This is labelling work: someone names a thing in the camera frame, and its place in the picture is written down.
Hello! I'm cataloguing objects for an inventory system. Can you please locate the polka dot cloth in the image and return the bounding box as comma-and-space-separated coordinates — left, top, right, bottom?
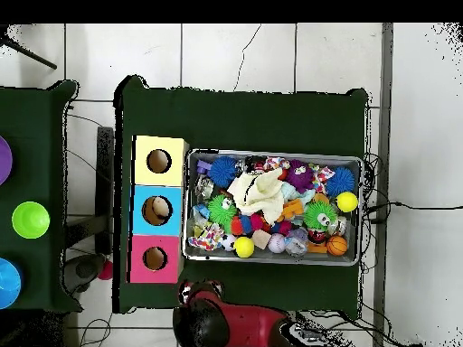
310, 164, 335, 194
262, 156, 291, 173
187, 222, 226, 251

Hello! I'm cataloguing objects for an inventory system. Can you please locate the wooden three-hole box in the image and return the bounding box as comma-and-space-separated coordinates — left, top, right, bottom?
126, 135, 190, 284

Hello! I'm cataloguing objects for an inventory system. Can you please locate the shallow silver mesh bin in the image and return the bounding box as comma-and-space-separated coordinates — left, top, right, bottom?
182, 147, 364, 267

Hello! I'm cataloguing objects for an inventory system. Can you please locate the blue spiky ball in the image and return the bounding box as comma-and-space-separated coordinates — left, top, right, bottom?
208, 155, 239, 189
325, 165, 356, 198

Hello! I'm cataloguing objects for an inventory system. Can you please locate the green spiky toy with eyes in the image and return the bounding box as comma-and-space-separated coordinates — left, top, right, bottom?
207, 194, 238, 234
303, 201, 338, 231

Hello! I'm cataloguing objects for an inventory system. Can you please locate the cream knitted cloth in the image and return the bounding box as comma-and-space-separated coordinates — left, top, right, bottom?
226, 167, 287, 225

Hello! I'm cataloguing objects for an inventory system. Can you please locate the yellow ball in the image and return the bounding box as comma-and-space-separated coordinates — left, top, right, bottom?
233, 236, 256, 258
335, 191, 359, 213

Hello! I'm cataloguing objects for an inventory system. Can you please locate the purple spiky monster toy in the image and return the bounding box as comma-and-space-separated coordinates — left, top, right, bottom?
285, 159, 315, 193

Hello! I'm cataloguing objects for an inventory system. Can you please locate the dark green tablecloth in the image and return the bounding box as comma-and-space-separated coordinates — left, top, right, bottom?
112, 74, 370, 319
0, 80, 82, 314

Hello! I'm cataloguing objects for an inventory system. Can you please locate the orange toy basketball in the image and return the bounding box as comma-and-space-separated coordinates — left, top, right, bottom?
326, 235, 349, 257

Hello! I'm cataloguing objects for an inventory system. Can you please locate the small red ball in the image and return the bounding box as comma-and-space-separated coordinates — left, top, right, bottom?
97, 259, 114, 281

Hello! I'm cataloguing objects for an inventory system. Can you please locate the grey rounded base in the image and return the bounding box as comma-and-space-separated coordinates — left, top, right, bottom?
63, 253, 107, 294

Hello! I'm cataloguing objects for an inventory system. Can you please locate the lime green bowl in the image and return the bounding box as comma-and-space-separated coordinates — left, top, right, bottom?
11, 201, 51, 240

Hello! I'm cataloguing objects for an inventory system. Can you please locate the purple bowl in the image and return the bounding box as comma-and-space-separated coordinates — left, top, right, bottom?
0, 135, 14, 186

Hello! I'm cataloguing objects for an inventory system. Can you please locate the black tripod leg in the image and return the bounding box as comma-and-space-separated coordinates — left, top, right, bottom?
0, 35, 58, 70

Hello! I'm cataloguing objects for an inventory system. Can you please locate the blue bowl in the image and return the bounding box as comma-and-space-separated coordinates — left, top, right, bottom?
0, 257, 23, 310

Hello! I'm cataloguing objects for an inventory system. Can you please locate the black power cable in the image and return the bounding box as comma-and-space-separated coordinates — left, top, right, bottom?
364, 200, 463, 223

